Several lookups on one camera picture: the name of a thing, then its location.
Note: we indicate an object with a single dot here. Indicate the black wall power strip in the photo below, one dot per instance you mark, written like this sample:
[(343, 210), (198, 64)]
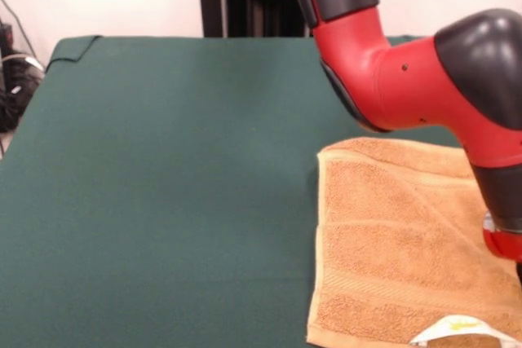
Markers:
[(6, 38)]

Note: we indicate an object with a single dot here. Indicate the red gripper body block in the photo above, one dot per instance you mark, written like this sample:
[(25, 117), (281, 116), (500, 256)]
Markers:
[(505, 244)]

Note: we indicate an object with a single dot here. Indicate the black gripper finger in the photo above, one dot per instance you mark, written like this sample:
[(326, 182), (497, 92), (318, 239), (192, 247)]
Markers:
[(519, 272)]

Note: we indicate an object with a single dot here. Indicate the tan terry towel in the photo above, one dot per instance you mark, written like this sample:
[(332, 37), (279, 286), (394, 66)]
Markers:
[(387, 242)]

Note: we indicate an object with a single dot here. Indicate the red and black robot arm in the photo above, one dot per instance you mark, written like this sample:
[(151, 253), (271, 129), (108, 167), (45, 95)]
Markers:
[(408, 87)]

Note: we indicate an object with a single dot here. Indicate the dark green table cloth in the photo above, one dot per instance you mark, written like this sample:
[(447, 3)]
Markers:
[(122, 201)]

